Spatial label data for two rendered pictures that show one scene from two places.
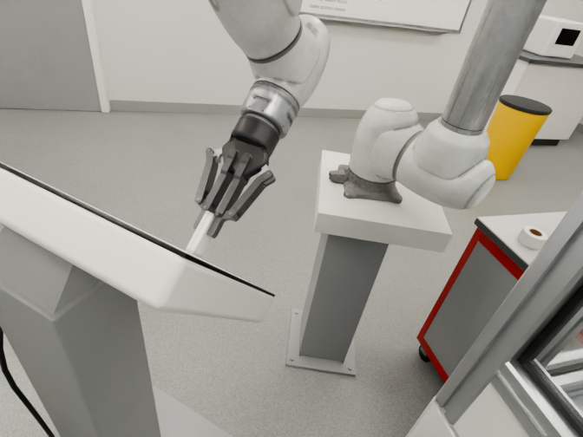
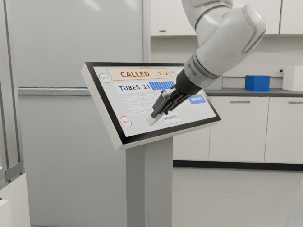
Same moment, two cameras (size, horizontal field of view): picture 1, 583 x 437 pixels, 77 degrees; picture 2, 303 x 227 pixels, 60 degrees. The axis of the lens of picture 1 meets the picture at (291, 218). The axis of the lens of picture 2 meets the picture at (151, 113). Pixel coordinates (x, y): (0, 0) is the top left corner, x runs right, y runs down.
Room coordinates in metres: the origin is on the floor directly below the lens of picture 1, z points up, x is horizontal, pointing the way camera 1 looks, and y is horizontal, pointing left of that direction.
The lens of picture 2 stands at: (0.78, -0.62, 1.18)
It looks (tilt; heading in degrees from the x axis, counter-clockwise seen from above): 10 degrees down; 116
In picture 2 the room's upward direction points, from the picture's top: straight up
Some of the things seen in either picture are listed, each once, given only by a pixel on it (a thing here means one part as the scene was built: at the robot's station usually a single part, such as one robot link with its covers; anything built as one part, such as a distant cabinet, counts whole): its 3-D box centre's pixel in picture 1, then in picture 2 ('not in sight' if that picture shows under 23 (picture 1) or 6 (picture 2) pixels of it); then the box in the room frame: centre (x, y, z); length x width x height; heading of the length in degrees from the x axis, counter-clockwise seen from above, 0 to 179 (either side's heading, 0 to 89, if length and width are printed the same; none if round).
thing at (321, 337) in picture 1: (338, 283); not in sight; (1.03, -0.22, 0.38); 0.30 x 0.30 x 0.76; 0
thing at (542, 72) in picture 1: (533, 81); not in sight; (4.30, -2.35, 0.61); 1.15 x 0.72 x 1.22; 110
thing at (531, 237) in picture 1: (532, 237); not in sight; (0.97, -0.76, 0.78); 0.07 x 0.07 x 0.04
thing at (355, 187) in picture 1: (364, 176); not in sight; (1.02, -0.21, 0.86); 0.22 x 0.18 x 0.06; 96
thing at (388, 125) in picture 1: (385, 138); not in sight; (1.01, -0.23, 1.00); 0.18 x 0.16 x 0.22; 48
